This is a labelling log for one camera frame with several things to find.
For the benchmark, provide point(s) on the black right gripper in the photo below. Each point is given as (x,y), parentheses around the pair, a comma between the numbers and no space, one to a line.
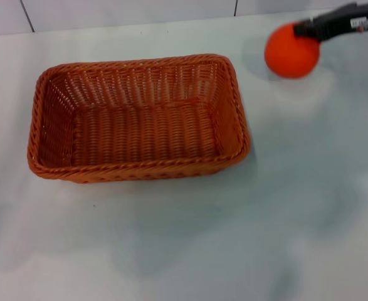
(343,22)

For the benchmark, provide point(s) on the orange tangerine fruit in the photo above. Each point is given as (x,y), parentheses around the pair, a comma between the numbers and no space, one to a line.
(287,56)

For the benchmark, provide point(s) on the orange-brown woven rectangular basket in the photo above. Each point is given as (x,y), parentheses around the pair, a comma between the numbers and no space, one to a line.
(146,135)

